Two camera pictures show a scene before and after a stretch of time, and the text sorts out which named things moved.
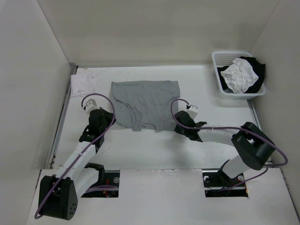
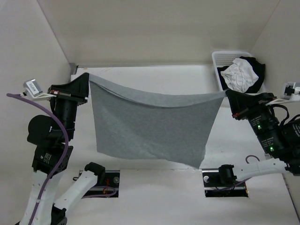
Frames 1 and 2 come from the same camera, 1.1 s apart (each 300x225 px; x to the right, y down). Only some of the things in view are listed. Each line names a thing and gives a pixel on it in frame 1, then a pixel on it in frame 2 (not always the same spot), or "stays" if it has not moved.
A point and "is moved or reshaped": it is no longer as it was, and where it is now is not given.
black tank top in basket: (255, 87) stays
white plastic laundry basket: (221, 58) stays
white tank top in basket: (240, 76) stays
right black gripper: (178, 130) → (241, 104)
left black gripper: (109, 116) → (77, 90)
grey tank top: (137, 102) is moved or reshaped
